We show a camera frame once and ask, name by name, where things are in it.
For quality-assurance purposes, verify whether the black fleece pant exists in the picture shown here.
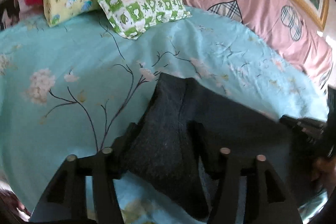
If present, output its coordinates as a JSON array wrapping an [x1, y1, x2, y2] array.
[[123, 74, 301, 223]]

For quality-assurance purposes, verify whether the person's right hand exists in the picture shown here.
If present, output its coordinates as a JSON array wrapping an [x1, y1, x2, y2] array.
[[313, 156, 335, 197]]

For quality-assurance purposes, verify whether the teal floral bed sheet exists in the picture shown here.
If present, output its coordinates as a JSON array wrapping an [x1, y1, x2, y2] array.
[[1, 8, 328, 210]]

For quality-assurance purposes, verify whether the pink quilt with plaid hearts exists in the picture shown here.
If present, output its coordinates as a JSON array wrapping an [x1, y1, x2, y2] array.
[[183, 0, 335, 89]]

